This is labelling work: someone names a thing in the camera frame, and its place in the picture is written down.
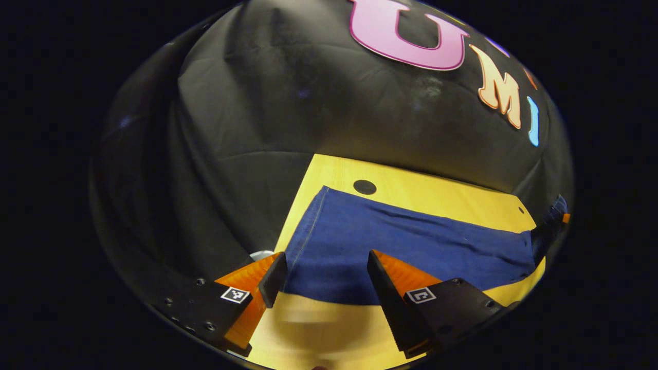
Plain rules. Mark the black backdrop cloth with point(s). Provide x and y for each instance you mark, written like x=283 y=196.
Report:
x=257 y=128

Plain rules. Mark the pale round object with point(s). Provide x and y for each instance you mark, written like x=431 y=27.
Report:
x=259 y=255

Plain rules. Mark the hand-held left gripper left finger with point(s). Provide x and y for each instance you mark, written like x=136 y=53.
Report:
x=273 y=280

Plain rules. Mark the blue denim jeans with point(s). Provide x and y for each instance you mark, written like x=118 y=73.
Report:
x=411 y=236

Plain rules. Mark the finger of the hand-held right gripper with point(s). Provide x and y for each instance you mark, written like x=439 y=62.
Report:
x=545 y=234

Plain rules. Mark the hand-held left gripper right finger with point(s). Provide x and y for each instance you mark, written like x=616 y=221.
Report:
x=388 y=303

